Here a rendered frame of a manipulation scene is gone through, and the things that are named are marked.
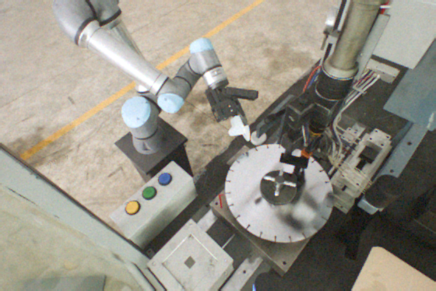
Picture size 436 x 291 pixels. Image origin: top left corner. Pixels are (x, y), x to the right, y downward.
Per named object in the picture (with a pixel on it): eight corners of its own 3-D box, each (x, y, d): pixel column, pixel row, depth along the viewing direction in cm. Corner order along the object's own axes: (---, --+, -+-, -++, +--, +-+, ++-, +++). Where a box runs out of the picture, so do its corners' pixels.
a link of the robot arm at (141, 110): (124, 134, 111) (112, 113, 100) (141, 112, 118) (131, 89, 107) (148, 141, 108) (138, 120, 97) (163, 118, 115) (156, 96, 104)
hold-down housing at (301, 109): (289, 157, 73) (303, 108, 57) (277, 146, 75) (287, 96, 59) (303, 146, 75) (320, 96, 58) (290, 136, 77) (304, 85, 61)
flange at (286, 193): (258, 172, 85) (258, 168, 83) (293, 171, 84) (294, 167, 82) (261, 204, 78) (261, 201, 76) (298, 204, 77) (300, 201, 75)
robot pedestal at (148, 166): (141, 205, 183) (91, 144, 122) (182, 167, 198) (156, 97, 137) (177, 244, 165) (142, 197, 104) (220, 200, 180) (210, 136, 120)
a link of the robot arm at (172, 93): (29, -2, 69) (183, 106, 80) (58, -21, 74) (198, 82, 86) (34, 28, 78) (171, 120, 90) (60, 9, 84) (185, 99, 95)
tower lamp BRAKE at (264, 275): (267, 307, 48) (268, 306, 46) (248, 288, 50) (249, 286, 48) (282, 286, 50) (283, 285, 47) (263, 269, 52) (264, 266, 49)
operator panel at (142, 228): (142, 250, 92) (128, 238, 80) (124, 229, 97) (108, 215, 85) (198, 194, 103) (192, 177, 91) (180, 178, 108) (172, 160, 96)
